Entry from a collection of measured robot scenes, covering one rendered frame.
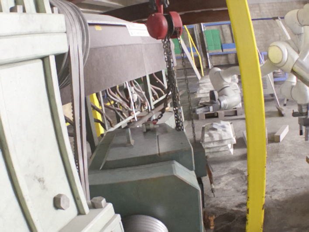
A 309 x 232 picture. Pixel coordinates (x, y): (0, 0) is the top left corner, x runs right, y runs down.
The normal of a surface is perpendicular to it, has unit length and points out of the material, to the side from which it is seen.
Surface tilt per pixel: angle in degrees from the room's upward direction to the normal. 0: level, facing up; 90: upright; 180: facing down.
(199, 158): 90
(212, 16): 90
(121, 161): 90
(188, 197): 90
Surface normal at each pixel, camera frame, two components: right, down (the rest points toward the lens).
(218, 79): -0.66, 0.04
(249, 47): -0.34, 0.22
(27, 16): 0.93, -0.09
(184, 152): 0.00, 0.18
